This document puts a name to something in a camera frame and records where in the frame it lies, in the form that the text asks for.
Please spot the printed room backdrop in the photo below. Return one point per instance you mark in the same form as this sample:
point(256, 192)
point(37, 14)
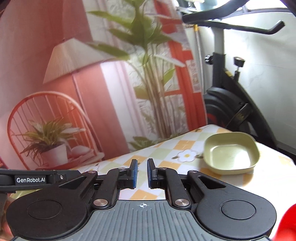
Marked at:
point(84, 81)

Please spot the checkered floral tablecloth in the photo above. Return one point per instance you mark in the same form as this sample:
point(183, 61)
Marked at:
point(245, 206)

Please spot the black exercise bike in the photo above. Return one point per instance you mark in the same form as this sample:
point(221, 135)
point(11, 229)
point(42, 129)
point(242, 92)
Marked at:
point(253, 63)

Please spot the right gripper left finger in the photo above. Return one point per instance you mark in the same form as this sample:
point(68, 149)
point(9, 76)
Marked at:
point(108, 186)

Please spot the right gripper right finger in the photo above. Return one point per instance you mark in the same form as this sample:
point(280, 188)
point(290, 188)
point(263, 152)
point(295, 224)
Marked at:
point(171, 182)

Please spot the green square plate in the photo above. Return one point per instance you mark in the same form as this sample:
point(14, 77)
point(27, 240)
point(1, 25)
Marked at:
point(231, 153)

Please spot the red bowl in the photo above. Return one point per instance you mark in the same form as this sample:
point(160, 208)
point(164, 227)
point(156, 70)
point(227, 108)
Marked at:
point(286, 228)

